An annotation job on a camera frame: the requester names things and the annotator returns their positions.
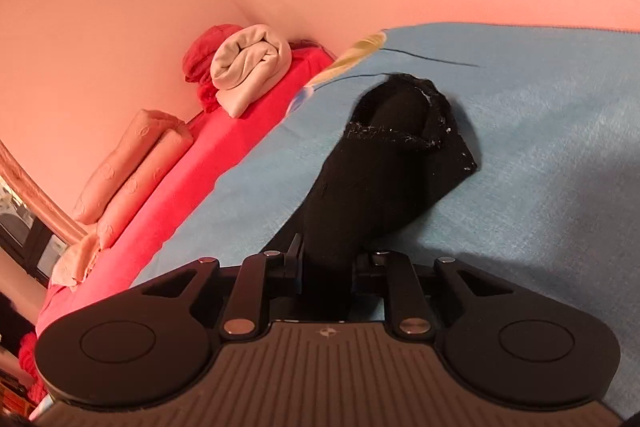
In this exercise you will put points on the rolled beige cloth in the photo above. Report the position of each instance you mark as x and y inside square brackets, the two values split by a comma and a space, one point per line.
[250, 67]

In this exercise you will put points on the blue floral bed sheet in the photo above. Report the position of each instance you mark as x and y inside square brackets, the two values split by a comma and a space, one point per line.
[525, 147]

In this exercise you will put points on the red bed cover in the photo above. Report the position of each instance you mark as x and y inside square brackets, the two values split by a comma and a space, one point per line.
[210, 177]

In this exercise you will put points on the crumpled red cloth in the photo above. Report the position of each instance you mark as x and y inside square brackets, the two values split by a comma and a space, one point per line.
[202, 54]

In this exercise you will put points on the crumpled beige cloth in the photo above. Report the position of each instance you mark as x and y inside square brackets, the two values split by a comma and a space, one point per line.
[75, 259]

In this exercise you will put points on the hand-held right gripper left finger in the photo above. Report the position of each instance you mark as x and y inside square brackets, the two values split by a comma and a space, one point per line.
[250, 292]

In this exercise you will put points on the pink pillow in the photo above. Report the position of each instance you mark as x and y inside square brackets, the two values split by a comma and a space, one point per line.
[145, 192]
[130, 157]

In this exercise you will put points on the ornate pink frame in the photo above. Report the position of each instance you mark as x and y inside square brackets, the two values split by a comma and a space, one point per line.
[35, 194]

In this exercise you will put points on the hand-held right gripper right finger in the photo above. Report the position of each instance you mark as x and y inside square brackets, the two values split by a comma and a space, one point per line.
[407, 292]

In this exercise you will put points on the pile of red clothes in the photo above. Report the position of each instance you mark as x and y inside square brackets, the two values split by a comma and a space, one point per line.
[31, 359]

